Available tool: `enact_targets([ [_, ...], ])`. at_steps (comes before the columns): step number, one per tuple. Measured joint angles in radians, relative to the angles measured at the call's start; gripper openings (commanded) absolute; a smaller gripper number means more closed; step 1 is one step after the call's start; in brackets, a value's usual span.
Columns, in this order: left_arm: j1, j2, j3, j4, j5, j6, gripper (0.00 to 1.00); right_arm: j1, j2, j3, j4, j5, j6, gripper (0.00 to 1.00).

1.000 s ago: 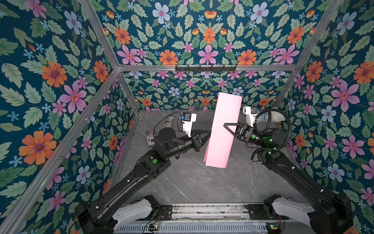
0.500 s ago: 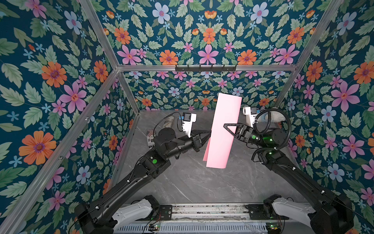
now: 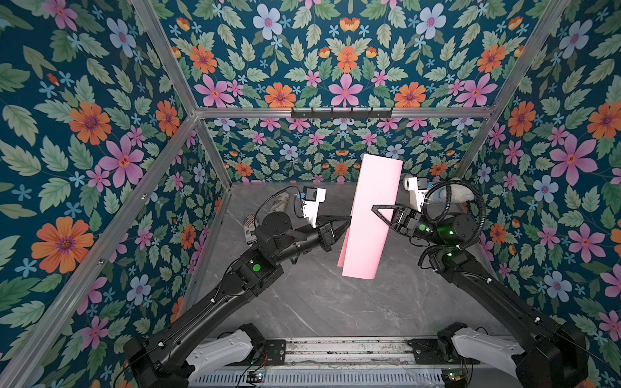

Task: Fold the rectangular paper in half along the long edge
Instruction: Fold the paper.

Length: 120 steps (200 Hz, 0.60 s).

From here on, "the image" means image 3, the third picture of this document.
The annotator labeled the pink rectangular paper sheet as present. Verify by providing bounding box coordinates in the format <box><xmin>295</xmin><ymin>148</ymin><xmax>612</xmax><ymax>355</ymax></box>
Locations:
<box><xmin>338</xmin><ymin>155</ymin><xmax>403</xmax><ymax>280</ymax></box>

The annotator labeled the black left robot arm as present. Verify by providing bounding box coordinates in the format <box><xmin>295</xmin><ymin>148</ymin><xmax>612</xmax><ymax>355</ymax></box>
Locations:
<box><xmin>124</xmin><ymin>212</ymin><xmax>351</xmax><ymax>387</ymax></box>

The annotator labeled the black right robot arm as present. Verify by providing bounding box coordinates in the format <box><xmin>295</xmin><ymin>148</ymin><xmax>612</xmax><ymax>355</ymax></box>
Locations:
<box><xmin>372</xmin><ymin>205</ymin><xmax>589</xmax><ymax>387</ymax></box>

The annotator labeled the white plush toy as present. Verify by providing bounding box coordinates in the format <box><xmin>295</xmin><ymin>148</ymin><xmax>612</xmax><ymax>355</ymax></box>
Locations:
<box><xmin>425</xmin><ymin>181</ymin><xmax>475</xmax><ymax>204</ymax></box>

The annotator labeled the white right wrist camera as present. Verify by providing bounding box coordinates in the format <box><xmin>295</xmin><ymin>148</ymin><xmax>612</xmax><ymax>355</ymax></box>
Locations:
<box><xmin>404</xmin><ymin>177</ymin><xmax>429</xmax><ymax>212</ymax></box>

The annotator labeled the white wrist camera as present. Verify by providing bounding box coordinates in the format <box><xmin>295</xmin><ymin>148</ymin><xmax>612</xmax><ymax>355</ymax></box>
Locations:
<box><xmin>301</xmin><ymin>186</ymin><xmax>327</xmax><ymax>227</ymax></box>
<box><xmin>404</xmin><ymin>177</ymin><xmax>429</xmax><ymax>212</ymax></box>

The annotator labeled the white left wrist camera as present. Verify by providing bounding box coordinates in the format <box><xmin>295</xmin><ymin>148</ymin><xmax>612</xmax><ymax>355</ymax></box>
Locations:
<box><xmin>301</xmin><ymin>186</ymin><xmax>327</xmax><ymax>227</ymax></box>

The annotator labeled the black hook rail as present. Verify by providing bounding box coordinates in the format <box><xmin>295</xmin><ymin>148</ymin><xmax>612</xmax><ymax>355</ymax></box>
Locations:
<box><xmin>289</xmin><ymin>108</ymin><xmax>393</xmax><ymax>121</ymax></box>

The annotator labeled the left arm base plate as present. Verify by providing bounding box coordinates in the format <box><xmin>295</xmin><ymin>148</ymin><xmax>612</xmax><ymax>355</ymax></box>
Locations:
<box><xmin>242</xmin><ymin>339</ymin><xmax>287</xmax><ymax>366</ymax></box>

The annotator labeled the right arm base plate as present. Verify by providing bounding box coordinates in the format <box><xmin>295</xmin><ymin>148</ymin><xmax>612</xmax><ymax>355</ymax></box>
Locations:
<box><xmin>406</xmin><ymin>338</ymin><xmax>455</xmax><ymax>365</ymax></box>

